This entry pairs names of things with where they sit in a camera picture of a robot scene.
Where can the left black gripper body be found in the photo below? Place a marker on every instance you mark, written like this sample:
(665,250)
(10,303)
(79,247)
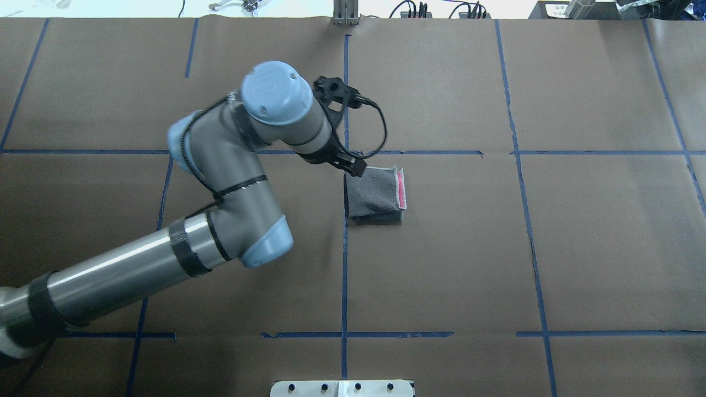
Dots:
(348,163)

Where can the pink microfiber towel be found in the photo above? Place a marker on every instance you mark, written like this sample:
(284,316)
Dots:
(378,197)

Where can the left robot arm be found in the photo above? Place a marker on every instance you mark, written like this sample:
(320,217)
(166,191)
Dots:
(218,146)

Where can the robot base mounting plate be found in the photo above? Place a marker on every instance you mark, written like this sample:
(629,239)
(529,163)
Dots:
(364,387)

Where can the aluminium frame post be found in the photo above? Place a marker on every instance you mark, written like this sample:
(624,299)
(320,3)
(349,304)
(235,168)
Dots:
(346,13)

